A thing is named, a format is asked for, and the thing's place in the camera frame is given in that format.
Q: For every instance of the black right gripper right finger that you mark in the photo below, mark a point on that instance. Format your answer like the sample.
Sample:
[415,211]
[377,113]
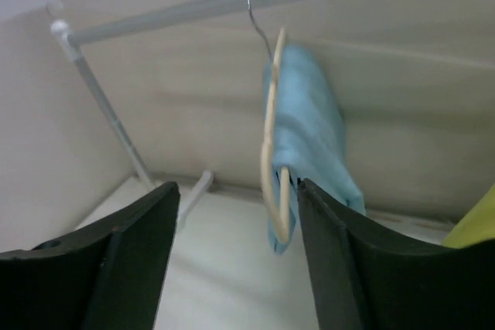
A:
[366,276]

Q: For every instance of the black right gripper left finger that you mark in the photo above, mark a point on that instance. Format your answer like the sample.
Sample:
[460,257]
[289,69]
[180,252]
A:
[106,275]

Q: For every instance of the white plastic hanger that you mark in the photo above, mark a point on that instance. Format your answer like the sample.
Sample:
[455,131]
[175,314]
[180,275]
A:
[279,212]

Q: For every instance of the light blue trousers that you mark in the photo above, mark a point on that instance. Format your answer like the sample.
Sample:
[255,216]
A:
[309,137]

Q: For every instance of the yellow-green garment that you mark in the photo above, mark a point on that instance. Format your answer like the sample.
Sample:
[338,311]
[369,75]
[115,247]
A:
[476,226]

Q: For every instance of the white metal clothes rack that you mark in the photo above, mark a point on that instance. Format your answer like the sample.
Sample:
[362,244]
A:
[413,79]

